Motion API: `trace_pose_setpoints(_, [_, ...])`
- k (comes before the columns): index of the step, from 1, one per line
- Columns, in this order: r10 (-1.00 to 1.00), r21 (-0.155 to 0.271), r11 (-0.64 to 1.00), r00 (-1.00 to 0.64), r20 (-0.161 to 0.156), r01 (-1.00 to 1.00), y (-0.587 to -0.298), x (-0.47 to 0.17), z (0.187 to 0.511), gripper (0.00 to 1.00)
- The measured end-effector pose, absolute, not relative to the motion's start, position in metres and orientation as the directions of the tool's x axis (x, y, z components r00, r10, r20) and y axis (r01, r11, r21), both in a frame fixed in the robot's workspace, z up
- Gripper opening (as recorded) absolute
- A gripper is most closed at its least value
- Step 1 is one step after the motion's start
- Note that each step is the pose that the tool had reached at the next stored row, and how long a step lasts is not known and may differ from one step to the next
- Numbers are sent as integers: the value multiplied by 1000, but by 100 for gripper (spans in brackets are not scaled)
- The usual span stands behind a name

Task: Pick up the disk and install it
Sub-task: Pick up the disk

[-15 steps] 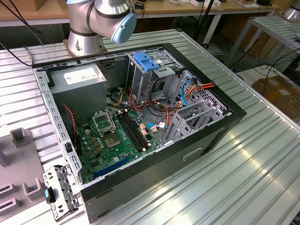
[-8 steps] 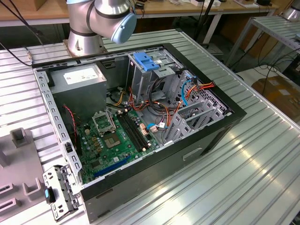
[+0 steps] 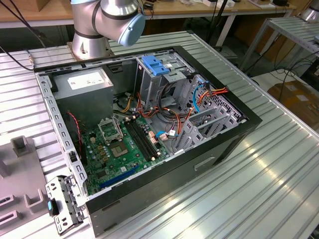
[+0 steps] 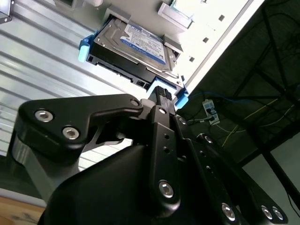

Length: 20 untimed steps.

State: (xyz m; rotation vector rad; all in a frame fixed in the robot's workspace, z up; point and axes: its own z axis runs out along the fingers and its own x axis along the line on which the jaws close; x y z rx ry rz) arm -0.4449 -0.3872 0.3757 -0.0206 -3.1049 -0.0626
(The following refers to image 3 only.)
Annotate blue plastic drive latch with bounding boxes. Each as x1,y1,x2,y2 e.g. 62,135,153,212
141,55,171,77

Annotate black stand pole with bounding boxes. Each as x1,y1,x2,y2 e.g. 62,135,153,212
208,0,229,48

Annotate grey part rack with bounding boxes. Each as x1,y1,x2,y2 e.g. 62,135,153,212
0,135,54,235

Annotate black open PC case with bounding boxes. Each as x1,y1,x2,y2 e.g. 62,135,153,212
33,45,264,238

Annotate grey card retention bracket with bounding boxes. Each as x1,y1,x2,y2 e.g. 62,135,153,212
44,175,87,236

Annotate green motherboard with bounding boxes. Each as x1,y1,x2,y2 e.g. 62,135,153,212
81,116,172,196

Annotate orange red power wire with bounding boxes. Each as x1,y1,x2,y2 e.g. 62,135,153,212
198,86,229,107

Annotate yellow orange wire bundle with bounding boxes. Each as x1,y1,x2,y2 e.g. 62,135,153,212
113,91,137,114

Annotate CPU socket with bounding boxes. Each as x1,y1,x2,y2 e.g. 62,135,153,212
109,139,131,159

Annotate red orange wire bundle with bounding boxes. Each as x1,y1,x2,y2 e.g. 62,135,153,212
136,92,196,140

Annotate blue expansion slot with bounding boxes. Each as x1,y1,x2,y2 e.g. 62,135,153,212
99,165,140,189

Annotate blue wire with white plug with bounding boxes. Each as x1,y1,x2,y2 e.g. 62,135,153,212
155,129,180,142

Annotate metal slat side table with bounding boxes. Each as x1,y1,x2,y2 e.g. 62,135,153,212
240,16,319,73

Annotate metal socket cover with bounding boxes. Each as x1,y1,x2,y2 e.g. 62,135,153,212
97,117,124,145

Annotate black cable with metal plug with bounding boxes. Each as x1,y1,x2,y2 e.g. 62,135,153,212
0,44,35,72

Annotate wooden desk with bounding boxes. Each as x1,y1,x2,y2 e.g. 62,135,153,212
0,0,299,29

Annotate large brown cardboard box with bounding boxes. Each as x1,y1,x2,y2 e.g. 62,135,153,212
268,79,319,136

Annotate grey power supply unit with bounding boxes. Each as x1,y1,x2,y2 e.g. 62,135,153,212
51,67,115,130

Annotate grey metal disk bay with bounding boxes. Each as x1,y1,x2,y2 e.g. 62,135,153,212
173,74,248,154

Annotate blue data wire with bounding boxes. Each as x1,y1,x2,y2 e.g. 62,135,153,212
192,79,210,114

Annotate grey optical drive cage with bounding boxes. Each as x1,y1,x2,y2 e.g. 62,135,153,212
134,51,196,112

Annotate red black fan wire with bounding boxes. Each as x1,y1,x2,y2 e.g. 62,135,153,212
66,111,84,160

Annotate black RAM slot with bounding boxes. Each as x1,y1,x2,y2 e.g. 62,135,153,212
133,119,160,157
124,121,152,161
130,119,158,158
127,120,155,160

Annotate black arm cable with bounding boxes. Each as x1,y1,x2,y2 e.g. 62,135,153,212
0,0,48,49

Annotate black latch with blue tab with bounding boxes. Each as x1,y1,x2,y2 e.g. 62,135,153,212
46,198,61,216

